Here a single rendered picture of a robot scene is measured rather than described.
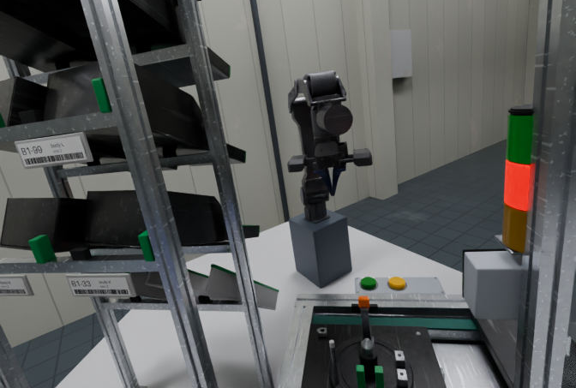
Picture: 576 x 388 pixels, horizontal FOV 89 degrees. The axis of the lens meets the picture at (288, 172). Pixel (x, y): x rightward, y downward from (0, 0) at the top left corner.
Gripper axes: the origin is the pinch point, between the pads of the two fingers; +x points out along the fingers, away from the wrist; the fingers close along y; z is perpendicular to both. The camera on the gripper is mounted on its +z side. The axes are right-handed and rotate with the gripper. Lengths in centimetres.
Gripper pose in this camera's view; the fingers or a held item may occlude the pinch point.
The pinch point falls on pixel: (331, 182)
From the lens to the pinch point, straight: 69.3
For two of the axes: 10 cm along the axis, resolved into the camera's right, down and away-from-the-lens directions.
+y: 9.7, -0.8, -2.2
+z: -1.9, 2.8, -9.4
